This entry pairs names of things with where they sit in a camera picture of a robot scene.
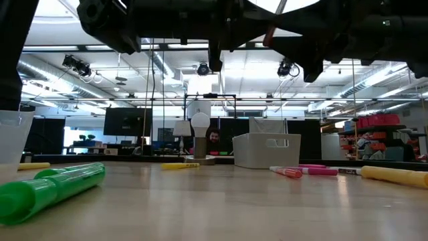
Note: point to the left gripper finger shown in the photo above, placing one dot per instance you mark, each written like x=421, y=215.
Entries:
x=240, y=35
x=244, y=13

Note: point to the yellow thin marker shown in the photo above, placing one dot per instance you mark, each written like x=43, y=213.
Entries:
x=179, y=165
x=33, y=166

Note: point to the yellow highlighter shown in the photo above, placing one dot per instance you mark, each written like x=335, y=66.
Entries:
x=394, y=176

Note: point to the pink marker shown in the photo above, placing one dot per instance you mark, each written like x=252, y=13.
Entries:
x=319, y=171
x=312, y=165

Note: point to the black wall monitor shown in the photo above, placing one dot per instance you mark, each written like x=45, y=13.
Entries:
x=127, y=122

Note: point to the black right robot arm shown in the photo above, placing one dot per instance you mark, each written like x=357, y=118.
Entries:
x=384, y=33

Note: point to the grey fabric panel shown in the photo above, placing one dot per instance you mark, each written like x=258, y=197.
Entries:
x=267, y=125

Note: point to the white light bulb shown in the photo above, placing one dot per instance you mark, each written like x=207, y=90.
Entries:
x=200, y=124

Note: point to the black overhead camera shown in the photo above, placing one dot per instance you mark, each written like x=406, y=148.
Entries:
x=203, y=69

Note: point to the metal shelf with storage bins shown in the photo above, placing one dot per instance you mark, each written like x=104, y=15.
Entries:
x=378, y=137

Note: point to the white cabinet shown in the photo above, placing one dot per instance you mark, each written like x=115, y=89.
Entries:
x=330, y=147

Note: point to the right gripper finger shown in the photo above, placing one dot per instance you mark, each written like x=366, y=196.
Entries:
x=291, y=25
x=291, y=45

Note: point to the small green plants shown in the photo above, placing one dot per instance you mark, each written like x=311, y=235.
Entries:
x=87, y=137

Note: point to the black overhead frame bar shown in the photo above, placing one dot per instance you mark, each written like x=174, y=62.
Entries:
x=80, y=47

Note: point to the black partition panel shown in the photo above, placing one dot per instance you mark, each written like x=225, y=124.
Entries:
x=45, y=135
x=304, y=139

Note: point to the silver ventilation duct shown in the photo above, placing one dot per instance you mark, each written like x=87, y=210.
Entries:
x=40, y=75
x=164, y=67
x=368, y=83

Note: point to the green highlighter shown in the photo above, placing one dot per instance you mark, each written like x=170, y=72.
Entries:
x=73, y=169
x=50, y=192

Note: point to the white shade table lamp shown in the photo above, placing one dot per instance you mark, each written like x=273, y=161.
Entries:
x=182, y=129

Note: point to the black distant rig frame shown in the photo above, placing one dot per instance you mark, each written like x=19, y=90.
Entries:
x=210, y=96

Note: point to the white marker dark label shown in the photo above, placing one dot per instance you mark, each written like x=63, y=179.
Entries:
x=346, y=171

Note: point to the person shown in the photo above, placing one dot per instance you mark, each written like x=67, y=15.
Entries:
x=214, y=139

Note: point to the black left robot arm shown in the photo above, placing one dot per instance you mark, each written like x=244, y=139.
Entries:
x=13, y=50

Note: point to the distant wooden desk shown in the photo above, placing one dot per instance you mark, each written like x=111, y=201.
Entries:
x=90, y=147

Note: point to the clear plastic bin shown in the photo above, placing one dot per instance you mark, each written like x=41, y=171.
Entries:
x=13, y=144

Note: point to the black table frame rail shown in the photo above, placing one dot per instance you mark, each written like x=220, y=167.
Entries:
x=83, y=158

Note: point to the black ceiling-mounted camera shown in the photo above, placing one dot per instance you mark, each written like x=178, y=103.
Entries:
x=286, y=68
x=77, y=65

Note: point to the orange-red marker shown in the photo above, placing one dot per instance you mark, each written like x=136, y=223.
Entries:
x=287, y=172

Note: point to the thin vertical pole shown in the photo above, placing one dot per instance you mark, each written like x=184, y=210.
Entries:
x=354, y=100

